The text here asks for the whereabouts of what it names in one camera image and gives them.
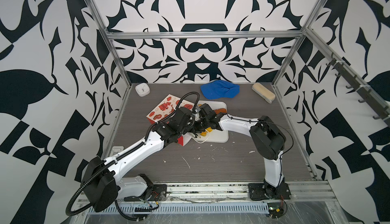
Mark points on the white slotted cable duct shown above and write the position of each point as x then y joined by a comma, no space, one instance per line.
197,208

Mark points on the beige sponge block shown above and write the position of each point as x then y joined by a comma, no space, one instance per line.
264,92

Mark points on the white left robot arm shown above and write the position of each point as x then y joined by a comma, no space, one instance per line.
102,183

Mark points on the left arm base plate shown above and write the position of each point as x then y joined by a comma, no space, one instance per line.
155,193

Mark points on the white red paper bag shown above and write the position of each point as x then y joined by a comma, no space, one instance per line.
166,107

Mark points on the orange fake baguette bread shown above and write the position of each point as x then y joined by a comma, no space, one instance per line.
220,111

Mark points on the white plastic tray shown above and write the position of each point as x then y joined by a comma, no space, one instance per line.
215,136

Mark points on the green circuit board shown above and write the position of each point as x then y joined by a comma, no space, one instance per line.
275,211

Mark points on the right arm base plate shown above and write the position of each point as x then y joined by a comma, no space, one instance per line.
265,191

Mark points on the white square analog clock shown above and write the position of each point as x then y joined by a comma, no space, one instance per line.
142,89

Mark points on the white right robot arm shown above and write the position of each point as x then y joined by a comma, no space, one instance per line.
266,136

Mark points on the blue cloth cap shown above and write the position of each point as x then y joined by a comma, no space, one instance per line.
219,89

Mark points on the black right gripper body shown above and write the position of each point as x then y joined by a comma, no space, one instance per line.
202,124

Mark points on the black wall hook rail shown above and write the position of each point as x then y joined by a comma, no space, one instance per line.
368,95

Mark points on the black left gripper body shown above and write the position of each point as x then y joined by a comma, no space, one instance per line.
185,130

